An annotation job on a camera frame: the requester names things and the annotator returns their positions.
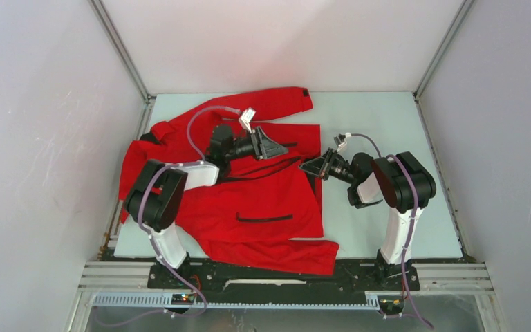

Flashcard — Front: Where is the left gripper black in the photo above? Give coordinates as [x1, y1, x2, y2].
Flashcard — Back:
[224, 127, 287, 163]

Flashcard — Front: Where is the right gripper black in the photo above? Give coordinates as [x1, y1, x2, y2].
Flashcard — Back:
[298, 147, 357, 185]

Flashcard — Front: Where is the red zip jacket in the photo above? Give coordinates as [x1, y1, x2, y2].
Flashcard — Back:
[118, 86, 339, 276]

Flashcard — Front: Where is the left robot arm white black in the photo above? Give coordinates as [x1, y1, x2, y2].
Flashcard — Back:
[124, 124, 288, 288]

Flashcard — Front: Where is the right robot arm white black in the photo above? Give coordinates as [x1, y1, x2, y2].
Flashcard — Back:
[299, 149, 436, 289]

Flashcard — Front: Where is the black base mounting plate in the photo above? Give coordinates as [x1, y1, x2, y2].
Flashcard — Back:
[147, 259, 420, 304]

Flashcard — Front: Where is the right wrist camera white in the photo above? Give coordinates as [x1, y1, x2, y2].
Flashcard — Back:
[333, 133, 352, 153]

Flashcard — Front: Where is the grey cable duct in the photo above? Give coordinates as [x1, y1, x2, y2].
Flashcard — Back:
[92, 292, 380, 311]

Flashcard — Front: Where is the aluminium frame rail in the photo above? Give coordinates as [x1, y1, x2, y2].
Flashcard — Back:
[78, 259, 494, 295]

